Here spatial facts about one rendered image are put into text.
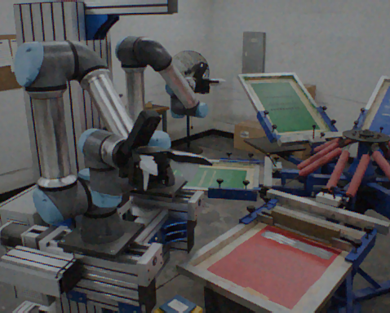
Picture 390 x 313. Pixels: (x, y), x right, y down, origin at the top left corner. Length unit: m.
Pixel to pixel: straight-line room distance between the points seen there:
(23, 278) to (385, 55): 5.33
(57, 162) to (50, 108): 0.16
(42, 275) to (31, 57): 0.70
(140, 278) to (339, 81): 5.20
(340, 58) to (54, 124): 5.31
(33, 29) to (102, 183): 0.73
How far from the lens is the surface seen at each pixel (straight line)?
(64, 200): 1.21
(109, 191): 0.97
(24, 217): 1.72
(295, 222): 1.96
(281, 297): 1.58
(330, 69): 6.18
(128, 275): 1.35
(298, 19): 6.40
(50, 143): 1.16
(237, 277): 1.67
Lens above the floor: 1.92
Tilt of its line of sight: 19 degrees down
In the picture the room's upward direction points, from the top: straight up
